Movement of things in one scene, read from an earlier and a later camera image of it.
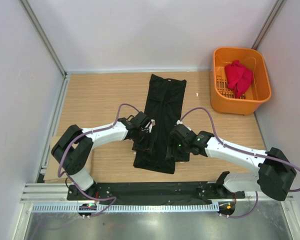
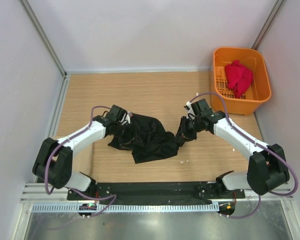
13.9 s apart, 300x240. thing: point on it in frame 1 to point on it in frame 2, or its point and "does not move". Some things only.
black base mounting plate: x=150 y=191 does not move
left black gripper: x=148 y=146 to x=129 y=137
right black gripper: x=179 y=157 to x=183 y=133
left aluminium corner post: x=43 y=36 does not move
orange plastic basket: x=240 y=81 does not move
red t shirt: x=238 y=77 does not move
